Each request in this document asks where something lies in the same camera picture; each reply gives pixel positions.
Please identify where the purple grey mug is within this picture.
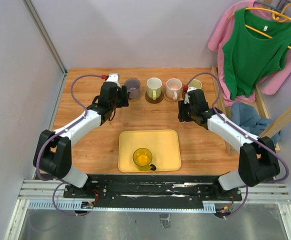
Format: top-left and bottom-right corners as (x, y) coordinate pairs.
(124, 78), (141, 100)

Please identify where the small woven rattan coaster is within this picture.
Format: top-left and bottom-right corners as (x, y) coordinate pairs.
(164, 91), (181, 102)

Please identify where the cream beige mug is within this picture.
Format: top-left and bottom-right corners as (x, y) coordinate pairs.
(188, 79), (203, 89)

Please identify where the pink white mug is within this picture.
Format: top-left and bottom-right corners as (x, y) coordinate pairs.
(165, 78), (183, 94)

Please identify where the brown wooden coaster top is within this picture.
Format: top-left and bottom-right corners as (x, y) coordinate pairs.
(145, 92), (164, 104)

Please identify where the brown wooden coaster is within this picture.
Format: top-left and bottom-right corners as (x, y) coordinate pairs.
(182, 91), (187, 100)
(145, 92), (164, 104)

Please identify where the white green-handled mug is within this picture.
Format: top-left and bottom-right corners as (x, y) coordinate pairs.
(146, 77), (163, 101)

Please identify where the yellow black-handled mug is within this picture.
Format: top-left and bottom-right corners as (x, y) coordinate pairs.
(132, 148), (157, 171)

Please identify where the large woven rattan coaster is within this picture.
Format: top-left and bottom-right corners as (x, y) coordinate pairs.
(128, 93), (142, 102)

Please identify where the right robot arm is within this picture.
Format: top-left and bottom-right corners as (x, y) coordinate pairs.
(178, 87), (281, 200)

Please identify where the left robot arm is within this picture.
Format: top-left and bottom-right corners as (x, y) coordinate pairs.
(33, 82), (129, 198)

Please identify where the yellow plastic tray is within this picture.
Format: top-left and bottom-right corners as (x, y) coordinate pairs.
(118, 129), (182, 173)

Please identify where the blue crumpled cloth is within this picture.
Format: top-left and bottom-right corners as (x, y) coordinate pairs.
(230, 102), (274, 136)

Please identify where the pink t-shirt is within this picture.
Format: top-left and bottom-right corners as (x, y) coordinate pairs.
(207, 0), (291, 107)

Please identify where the green tank top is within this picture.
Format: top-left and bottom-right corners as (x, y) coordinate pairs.
(222, 8), (291, 101)

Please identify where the yellow clothes hanger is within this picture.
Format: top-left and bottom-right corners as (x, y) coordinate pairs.
(228, 6), (291, 56)

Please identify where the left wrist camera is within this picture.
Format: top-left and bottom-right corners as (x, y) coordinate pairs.
(101, 73), (121, 87)

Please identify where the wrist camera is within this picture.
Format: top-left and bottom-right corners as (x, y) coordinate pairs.
(183, 85), (197, 104)
(101, 73), (121, 87)

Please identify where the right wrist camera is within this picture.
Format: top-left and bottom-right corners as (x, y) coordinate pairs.
(183, 85), (197, 104)

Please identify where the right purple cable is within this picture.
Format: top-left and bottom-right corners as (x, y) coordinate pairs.
(186, 72), (290, 221)

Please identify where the purple cable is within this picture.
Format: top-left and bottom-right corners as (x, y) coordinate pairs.
(186, 72), (290, 221)
(35, 73), (106, 217)

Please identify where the wooden rack frame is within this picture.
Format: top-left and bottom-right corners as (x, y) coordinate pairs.
(211, 0), (291, 155)

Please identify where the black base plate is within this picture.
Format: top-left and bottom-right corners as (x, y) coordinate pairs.
(56, 174), (246, 210)

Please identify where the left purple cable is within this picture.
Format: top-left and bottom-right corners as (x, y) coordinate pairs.
(35, 73), (106, 217)

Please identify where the aluminium corner post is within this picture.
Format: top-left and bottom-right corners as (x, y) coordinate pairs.
(22, 0), (69, 76)

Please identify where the aluminium rail frame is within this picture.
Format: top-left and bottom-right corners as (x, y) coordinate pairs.
(5, 174), (291, 240)

